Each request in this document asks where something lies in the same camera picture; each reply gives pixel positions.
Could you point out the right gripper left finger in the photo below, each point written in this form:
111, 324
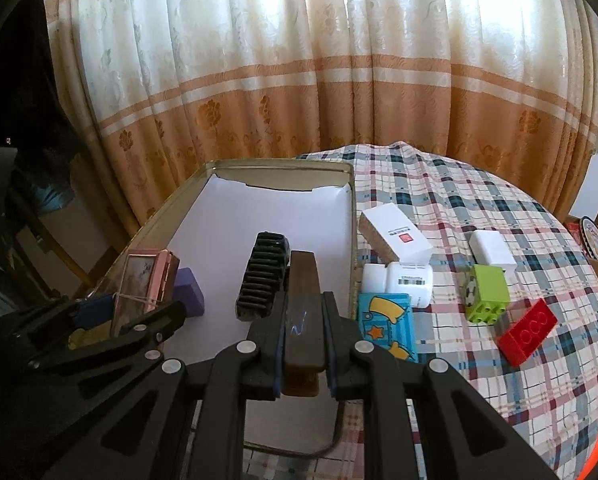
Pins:
182, 421

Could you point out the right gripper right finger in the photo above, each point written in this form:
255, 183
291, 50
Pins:
421, 420

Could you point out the red toy brick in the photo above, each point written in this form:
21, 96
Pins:
524, 336

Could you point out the teal toy brick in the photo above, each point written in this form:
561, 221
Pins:
387, 320

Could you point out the green football toy brick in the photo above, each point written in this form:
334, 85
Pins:
486, 295

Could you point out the purple block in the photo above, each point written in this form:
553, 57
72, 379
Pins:
188, 292

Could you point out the white pill bottle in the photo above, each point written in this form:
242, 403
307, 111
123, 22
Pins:
399, 278

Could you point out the dark brown wooden block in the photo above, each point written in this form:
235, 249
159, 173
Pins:
304, 347

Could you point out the white charger cube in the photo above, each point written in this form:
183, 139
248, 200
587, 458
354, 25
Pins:
490, 248

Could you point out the white box red logo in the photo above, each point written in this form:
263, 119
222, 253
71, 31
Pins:
394, 238

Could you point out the black ribbed brush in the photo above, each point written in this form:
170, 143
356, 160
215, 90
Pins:
264, 276

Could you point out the plaid tablecloth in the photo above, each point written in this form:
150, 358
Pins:
514, 305

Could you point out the gold metal tray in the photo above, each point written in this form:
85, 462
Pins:
280, 174

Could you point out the round cookie tin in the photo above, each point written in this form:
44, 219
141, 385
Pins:
589, 237

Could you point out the white paper tray liner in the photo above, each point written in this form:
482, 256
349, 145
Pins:
237, 241

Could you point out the cream and orange curtain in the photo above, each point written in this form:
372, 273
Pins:
156, 88

